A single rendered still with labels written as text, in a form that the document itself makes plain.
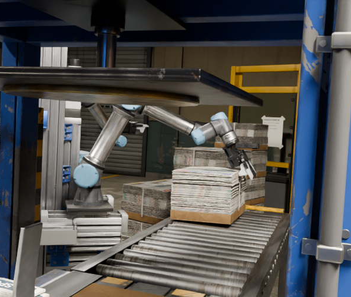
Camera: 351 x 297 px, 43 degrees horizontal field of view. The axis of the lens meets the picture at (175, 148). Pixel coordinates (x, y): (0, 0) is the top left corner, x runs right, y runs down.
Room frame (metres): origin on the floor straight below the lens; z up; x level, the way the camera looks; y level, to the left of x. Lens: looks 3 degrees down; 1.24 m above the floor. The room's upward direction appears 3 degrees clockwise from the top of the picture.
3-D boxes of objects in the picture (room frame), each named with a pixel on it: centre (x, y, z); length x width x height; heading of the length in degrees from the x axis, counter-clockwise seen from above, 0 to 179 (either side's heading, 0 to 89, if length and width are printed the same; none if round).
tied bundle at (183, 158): (3.48, -0.22, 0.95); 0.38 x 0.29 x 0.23; 55
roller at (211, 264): (1.49, -0.05, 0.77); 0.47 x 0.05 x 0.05; 71
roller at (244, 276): (1.43, -0.03, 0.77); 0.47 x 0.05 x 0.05; 71
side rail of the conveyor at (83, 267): (1.95, 0.06, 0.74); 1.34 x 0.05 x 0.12; 161
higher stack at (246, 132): (3.96, -0.58, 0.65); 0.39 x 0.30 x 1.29; 54
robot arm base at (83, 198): (2.29, 0.43, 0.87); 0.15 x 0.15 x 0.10
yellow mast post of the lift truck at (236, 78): (4.50, -0.57, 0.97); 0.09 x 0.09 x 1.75; 54
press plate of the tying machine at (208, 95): (0.90, 0.15, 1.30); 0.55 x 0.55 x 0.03; 71
